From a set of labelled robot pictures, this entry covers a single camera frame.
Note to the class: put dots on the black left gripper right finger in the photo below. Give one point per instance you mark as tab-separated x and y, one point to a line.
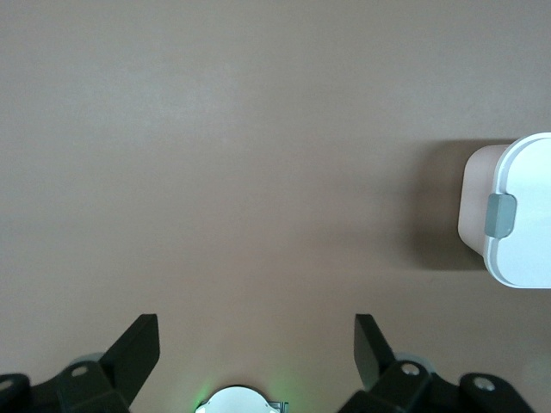
387	383

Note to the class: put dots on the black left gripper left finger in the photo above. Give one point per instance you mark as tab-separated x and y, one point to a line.
107	383

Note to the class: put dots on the white box lid grey latches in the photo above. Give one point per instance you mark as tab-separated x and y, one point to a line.
529	215

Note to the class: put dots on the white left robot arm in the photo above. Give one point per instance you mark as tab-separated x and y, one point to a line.
234	402

